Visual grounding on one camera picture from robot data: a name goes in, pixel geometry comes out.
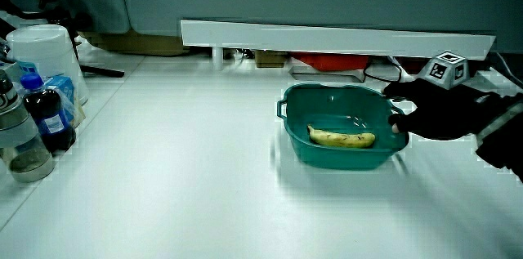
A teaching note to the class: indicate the clear glass jar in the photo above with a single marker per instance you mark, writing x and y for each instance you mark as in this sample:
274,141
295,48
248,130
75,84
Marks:
22,144

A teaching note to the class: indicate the red box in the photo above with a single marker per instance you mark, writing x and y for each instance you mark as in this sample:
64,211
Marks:
331,62

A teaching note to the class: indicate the white shelf post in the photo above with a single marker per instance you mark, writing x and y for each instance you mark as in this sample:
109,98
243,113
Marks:
217,58

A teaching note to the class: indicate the long white shelf board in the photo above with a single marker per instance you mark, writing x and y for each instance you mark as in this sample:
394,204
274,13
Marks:
327,39

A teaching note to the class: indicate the person's right hand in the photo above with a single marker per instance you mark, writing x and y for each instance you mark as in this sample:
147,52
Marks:
441,112

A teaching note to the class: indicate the white flat tray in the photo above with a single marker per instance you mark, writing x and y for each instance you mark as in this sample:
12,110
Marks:
323,75

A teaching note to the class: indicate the large brown cardboard box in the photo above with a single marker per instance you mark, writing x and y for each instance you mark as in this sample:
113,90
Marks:
135,44

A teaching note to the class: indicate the dark soda bottle blue cap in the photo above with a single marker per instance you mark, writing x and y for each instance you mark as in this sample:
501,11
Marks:
47,116

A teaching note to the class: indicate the small cardboard box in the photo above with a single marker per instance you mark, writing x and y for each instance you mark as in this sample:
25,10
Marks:
269,59

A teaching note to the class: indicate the black camera stand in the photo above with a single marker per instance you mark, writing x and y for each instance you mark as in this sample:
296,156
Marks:
61,16

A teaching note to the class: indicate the yellow banana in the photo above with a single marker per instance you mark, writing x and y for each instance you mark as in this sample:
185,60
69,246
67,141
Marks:
341,139

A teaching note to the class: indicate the white plastic bucket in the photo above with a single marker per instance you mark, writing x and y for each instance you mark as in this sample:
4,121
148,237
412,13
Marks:
45,52

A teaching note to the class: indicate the blue snack packet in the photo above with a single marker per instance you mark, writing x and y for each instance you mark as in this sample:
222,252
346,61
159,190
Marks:
65,87

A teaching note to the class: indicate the green plastic basin plate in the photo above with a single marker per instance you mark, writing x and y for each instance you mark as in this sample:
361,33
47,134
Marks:
335,101

